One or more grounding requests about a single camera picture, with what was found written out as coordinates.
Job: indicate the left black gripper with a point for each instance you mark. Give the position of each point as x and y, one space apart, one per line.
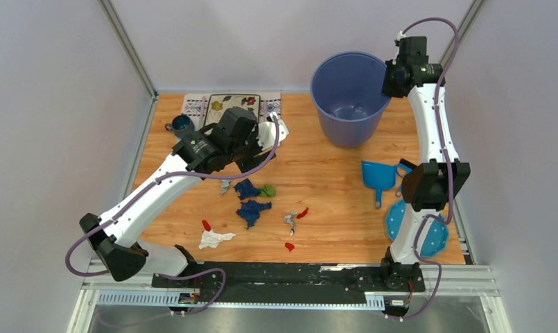
254 161

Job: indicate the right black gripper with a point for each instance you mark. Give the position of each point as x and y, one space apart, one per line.
387 89

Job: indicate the dark blue paper scrap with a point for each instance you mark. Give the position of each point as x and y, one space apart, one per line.
246 189
250 211

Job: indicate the green paper scrap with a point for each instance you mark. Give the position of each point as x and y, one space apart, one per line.
267 191

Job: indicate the blue plastic waste bin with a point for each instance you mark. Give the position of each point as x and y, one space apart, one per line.
346 89

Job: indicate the white paper scrap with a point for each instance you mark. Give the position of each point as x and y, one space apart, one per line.
211 239

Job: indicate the blue hand brush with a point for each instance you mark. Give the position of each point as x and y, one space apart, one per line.
403 168

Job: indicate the blue plastic dustpan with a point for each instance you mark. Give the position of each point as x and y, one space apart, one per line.
379 177

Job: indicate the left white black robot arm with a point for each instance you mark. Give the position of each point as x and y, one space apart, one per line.
239 137

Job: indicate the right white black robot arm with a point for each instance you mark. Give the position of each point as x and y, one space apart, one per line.
432 184

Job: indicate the square floral ceramic plate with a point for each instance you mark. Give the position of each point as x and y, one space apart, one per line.
218 103

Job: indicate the patterned white placemat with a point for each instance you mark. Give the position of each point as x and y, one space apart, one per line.
194 104

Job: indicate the dark blue ceramic mug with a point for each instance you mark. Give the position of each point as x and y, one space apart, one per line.
180 125

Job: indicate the blue dotted plate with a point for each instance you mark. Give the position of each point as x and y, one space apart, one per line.
436 236

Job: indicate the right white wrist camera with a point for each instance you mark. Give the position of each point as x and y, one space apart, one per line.
396 59

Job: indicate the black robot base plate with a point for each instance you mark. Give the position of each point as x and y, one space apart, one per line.
292 283

